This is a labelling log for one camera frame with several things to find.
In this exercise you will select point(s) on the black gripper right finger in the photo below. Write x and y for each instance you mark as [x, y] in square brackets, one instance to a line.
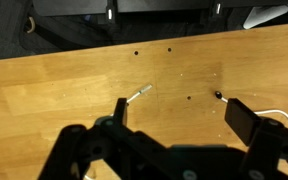
[241, 120]

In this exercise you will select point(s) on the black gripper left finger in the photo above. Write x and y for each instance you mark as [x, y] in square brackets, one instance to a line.
[120, 112]

